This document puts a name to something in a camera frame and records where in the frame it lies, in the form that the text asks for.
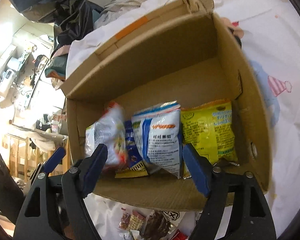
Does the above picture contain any yellow snack bag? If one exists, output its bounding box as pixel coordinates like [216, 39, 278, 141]
[180, 99, 238, 166]

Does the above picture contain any white grey snack bag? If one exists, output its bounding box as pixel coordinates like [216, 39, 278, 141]
[84, 102, 128, 168]

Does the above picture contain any blue cartoon snack bag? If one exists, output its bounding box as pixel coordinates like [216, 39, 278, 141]
[115, 120, 148, 179]

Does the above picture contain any white blue snack bag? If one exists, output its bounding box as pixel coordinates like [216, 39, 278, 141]
[131, 101, 182, 179]

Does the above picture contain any dark brown snack packet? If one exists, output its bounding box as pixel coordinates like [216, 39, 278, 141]
[143, 211, 171, 240]

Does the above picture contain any white black character packet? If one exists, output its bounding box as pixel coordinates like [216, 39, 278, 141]
[163, 211, 180, 221]

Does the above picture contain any red white snack bar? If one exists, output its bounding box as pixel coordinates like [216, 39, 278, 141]
[170, 229, 189, 240]

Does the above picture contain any white microwave oven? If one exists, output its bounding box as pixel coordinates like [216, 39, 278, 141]
[0, 69, 16, 98]

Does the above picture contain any brown cardboard box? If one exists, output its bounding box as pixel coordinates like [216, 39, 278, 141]
[60, 0, 273, 212]

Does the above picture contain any dark grey cloth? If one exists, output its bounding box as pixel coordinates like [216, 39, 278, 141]
[228, 27, 242, 48]

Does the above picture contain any black plastic bag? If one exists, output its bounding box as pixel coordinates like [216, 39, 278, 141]
[9, 0, 104, 52]

